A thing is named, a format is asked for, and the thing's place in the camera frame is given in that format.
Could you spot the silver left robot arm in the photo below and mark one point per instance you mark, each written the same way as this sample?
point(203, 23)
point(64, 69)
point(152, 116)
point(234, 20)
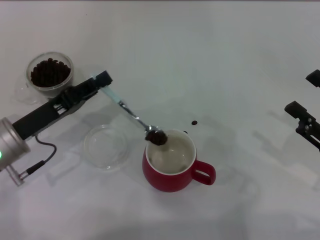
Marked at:
point(12, 142)

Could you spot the red ceramic mug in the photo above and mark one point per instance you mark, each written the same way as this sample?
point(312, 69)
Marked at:
point(165, 183)

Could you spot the clear glass cup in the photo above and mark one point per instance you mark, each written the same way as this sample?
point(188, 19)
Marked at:
point(45, 91)

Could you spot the clear glass saucer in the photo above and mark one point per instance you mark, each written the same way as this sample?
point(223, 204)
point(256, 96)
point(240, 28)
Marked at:
point(23, 93)
point(107, 147)

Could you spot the scooped coffee beans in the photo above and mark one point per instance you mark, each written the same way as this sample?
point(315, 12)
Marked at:
point(156, 138)

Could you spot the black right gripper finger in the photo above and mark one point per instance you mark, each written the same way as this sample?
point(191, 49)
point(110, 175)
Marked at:
point(295, 107)
point(315, 77)

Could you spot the coffee beans pile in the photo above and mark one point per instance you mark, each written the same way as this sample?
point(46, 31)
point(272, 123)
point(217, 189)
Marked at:
point(50, 72)

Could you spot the stray coffee bean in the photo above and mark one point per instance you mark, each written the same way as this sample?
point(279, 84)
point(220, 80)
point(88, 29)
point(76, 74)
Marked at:
point(194, 122)

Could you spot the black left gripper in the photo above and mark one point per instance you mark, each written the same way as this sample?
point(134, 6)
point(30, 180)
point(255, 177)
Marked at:
point(35, 120)

